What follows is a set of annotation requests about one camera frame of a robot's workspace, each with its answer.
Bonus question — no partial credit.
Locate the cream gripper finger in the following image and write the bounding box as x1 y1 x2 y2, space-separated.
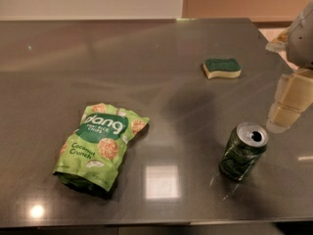
265 28 290 53
266 69 313 133

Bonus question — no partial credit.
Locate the green and yellow sponge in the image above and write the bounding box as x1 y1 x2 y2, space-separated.
202 59 242 79

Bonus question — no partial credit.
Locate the green soda can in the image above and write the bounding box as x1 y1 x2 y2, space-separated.
219 122 268 181

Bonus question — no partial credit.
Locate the green rice chip bag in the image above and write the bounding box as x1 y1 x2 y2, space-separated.
53 103 150 192

